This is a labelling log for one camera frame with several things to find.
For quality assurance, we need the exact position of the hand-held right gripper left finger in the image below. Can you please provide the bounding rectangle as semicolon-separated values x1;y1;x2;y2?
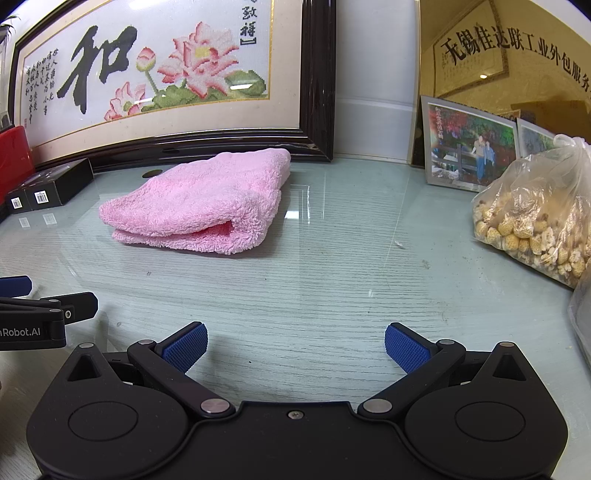
67;322;236;419

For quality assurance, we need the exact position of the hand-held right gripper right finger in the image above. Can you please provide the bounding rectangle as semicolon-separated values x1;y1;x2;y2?
358;322;527;419

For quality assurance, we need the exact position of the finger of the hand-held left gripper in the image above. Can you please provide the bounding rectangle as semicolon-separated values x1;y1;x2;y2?
0;292;99;325
0;275;33;299

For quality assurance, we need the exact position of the pink towel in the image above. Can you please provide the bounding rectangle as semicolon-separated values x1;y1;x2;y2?
99;148;293;256

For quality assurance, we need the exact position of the black box with white label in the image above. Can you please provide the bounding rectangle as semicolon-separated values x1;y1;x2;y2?
4;167;62;214
24;158;96;211

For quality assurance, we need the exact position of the red box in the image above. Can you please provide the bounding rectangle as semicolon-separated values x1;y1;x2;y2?
0;126;36;214

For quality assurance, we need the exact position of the clear bag of puffed snacks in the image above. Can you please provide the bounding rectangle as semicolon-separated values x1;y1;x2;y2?
471;134;591;290

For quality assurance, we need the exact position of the large silver framed photo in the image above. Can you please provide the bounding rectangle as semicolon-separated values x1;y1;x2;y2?
420;95;519;193

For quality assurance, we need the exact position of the framed lotus cross-stitch picture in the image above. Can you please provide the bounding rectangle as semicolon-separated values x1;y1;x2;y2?
8;0;337;173

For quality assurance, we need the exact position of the small silver framed photo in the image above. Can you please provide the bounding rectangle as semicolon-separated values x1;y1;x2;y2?
516;117;562;161

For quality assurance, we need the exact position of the gold framed plaque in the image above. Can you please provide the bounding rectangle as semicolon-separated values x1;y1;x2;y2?
409;0;591;168

